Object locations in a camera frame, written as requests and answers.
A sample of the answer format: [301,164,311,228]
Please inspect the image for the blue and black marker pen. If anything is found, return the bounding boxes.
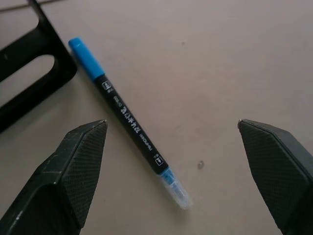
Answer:
[67,37,194,211]

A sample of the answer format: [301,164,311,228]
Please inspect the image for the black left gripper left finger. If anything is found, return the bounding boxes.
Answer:
[0,119,109,235]

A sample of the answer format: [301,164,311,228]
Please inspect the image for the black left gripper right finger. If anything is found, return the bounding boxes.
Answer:
[237,118,313,235]

